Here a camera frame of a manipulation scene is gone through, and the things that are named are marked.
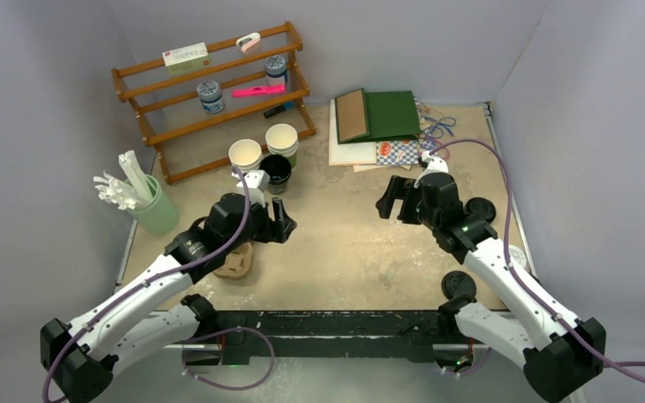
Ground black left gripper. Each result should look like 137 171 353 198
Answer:
223 196 295 254

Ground brown pulp cup carrier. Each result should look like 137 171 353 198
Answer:
212 243 254 280

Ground green paper bag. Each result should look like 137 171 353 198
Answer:
334 88 421 144

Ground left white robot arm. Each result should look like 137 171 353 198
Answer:
39 193 297 402

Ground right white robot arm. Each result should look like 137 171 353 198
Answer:
375 173 606 402

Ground blue checkered paper bag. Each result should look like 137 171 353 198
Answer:
353 140 420 172

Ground black paper cup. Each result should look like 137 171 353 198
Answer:
260 154 292 195

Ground white paper bag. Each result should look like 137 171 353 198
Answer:
328 100 376 166

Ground white paper cup stack left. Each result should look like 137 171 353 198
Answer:
228 139 263 173

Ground white paper cup stack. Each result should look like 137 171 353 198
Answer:
228 139 263 173
265 123 299 169

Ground black cup lid far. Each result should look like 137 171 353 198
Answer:
464 196 497 223

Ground black cup lid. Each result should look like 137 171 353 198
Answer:
441 270 477 300
464 196 497 223

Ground white paper cup stack right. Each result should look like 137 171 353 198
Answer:
265 123 299 169

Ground black cup lid near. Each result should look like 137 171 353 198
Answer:
441 270 477 300

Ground green straw holder cup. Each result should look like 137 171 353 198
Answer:
127 175 180 237

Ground black blue marker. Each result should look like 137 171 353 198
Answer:
263 101 296 119

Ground white cup lid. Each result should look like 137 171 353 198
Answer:
509 244 528 270

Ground pink marker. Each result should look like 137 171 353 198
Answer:
231 84 286 98

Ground blue lidded jar left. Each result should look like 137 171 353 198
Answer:
197 80 225 114

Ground blue lidded jar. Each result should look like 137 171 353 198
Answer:
197 80 225 114
264 55 288 86

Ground blue lidded jar right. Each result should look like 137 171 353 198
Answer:
264 55 288 86

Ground wooden shelf rack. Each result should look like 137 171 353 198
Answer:
111 21 317 185

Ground pink white clip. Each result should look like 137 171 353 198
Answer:
235 32 262 55

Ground white green box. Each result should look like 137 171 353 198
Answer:
162 42 211 76

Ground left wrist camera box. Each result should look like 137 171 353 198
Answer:
232 170 270 207

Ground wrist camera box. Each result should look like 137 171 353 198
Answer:
232 170 270 207
416 150 449 182

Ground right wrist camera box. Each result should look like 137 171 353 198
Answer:
416 150 449 182

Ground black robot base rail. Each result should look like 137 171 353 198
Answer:
183 310 493 369

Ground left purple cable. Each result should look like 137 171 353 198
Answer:
41 166 252 403

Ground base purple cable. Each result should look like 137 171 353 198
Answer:
181 326 276 392

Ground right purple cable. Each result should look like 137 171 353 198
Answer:
427 138 645 389

